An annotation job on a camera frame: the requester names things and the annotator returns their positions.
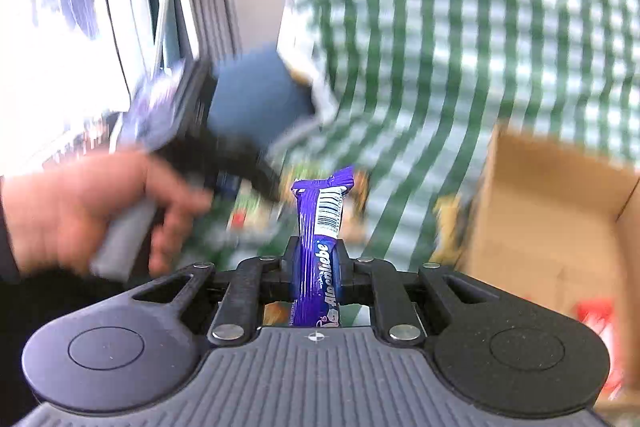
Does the bright window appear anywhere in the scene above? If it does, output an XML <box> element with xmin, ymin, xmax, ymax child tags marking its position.
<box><xmin>0</xmin><ymin>0</ymin><xmax>168</xmax><ymax>158</ymax></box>

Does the yellow snack packet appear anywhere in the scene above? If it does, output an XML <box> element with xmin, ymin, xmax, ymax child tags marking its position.
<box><xmin>432</xmin><ymin>194</ymin><xmax>476</xmax><ymax>263</ymax></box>

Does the blue sofa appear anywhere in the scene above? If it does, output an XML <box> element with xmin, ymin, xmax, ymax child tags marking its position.
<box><xmin>207</xmin><ymin>46</ymin><xmax>321</xmax><ymax>152</ymax></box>

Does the person's left hand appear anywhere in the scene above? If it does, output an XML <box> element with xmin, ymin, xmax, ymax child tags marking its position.
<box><xmin>0</xmin><ymin>151</ymin><xmax>213</xmax><ymax>280</ymax></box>

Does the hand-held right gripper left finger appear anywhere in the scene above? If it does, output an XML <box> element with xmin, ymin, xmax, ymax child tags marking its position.
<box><xmin>131</xmin><ymin>237</ymin><xmax>301</xmax><ymax>346</ymax></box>

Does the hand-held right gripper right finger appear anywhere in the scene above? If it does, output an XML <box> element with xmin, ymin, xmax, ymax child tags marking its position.
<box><xmin>332</xmin><ymin>237</ymin><xmax>502</xmax><ymax>344</ymax></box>

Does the green snack packet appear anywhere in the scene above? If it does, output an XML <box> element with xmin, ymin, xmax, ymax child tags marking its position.
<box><xmin>195</xmin><ymin>162</ymin><xmax>301</xmax><ymax>258</ymax></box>

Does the green checkered cloth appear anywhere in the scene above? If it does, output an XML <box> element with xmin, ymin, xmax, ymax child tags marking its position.
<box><xmin>280</xmin><ymin>0</ymin><xmax>640</xmax><ymax>273</ymax></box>

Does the white sheet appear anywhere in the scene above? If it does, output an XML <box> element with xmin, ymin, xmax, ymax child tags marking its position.
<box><xmin>277</xmin><ymin>2</ymin><xmax>341</xmax><ymax>125</ymax></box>

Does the cardboard box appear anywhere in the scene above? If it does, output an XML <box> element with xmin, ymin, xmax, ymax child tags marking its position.
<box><xmin>460</xmin><ymin>122</ymin><xmax>640</xmax><ymax>413</ymax></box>

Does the red snack packet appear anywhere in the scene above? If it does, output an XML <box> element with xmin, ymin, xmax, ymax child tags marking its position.
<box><xmin>575</xmin><ymin>299</ymin><xmax>626</xmax><ymax>403</ymax></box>

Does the purple snack bar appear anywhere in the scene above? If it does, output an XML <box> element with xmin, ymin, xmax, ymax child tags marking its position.
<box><xmin>289</xmin><ymin>166</ymin><xmax>357</xmax><ymax>329</ymax></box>

